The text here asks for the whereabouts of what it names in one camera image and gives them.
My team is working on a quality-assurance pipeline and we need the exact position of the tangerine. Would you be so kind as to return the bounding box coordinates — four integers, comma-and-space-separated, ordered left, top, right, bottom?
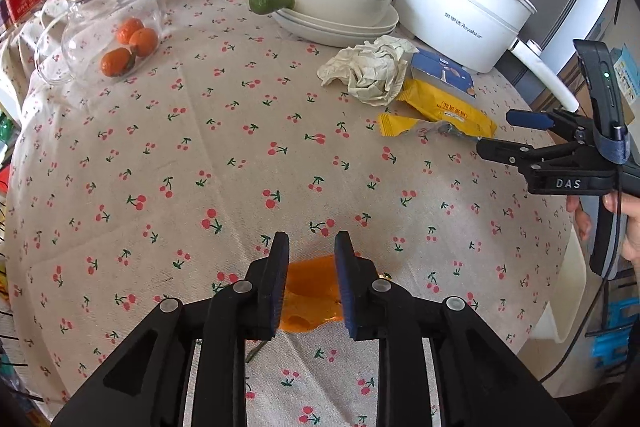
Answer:
101, 48, 136, 78
116, 18, 144, 44
129, 28, 159, 58

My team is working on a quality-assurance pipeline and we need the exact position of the white electric pot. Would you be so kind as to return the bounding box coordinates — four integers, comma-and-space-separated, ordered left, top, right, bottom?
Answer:
397, 0, 581, 110

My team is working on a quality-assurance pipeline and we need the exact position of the large yellow snack packet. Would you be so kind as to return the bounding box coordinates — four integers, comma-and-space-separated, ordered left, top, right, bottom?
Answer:
397, 78, 498, 138

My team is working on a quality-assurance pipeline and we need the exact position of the person's right hand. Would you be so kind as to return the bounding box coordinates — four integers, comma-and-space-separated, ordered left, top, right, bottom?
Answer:
566, 192, 640, 268

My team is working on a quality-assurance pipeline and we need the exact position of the green avocado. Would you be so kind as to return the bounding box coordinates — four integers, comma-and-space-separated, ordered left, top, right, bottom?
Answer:
248, 0, 296, 14

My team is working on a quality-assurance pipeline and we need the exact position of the blue plastic crate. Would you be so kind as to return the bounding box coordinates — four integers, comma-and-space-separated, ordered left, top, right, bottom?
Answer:
590, 297, 636, 358

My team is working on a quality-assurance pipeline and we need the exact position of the torn yellow wrapper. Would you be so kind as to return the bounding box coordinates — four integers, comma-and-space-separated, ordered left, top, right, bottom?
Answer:
378, 113, 483, 142

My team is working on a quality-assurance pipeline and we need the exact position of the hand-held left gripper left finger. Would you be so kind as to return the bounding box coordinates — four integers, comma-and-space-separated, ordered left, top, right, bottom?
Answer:
50, 232, 291, 427

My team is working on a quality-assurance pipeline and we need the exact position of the cream plate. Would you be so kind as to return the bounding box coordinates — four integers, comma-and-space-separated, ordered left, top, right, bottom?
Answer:
280, 21, 399, 48
272, 2, 399, 36

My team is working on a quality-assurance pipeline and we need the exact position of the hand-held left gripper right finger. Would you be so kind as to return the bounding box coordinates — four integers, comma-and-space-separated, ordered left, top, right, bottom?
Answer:
334, 231, 576, 427

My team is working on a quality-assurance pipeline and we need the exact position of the cherry print tablecloth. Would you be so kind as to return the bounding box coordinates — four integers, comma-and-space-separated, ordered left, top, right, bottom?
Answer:
0, 0, 576, 427

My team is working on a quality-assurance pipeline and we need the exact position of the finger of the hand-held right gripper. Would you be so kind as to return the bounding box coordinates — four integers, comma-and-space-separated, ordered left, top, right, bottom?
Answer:
476, 138, 601, 170
506, 108, 596, 142

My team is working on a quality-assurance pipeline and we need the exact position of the orange peel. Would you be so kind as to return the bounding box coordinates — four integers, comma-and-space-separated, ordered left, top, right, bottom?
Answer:
280, 256, 391, 333

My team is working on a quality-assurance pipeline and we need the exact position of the beige crumpled paper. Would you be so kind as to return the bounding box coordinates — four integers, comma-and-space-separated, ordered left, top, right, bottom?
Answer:
317, 35, 420, 108

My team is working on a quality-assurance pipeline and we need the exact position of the blue printed box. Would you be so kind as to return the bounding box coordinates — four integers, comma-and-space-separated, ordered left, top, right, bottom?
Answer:
612, 44, 640, 102

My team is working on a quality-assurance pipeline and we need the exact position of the small blue carton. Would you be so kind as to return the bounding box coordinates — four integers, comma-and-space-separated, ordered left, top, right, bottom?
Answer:
410, 48, 476, 100

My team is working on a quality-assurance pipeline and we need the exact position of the white chair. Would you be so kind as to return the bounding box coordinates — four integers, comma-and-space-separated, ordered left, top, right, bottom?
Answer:
532, 237, 586, 343

